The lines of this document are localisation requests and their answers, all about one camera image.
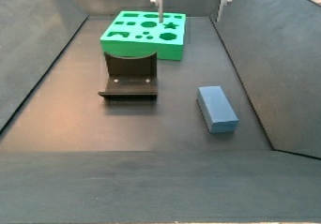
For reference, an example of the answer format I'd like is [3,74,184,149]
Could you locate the blue rectangular block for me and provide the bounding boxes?
[197,86,238,134]

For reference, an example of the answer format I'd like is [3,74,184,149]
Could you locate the green foam shape board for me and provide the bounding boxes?
[100,10,186,61]

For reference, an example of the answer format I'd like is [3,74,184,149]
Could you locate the black curved fixture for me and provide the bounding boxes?
[98,52,158,98]

